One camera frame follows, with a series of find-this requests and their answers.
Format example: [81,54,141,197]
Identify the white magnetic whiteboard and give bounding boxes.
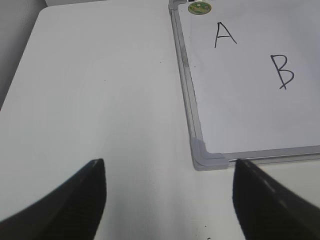
[168,0,320,171]

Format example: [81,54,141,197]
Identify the green round magnet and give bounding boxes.
[187,1,212,16]

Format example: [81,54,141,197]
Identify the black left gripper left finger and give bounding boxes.
[0,158,107,240]

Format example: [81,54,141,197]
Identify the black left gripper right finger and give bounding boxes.
[232,160,320,240]

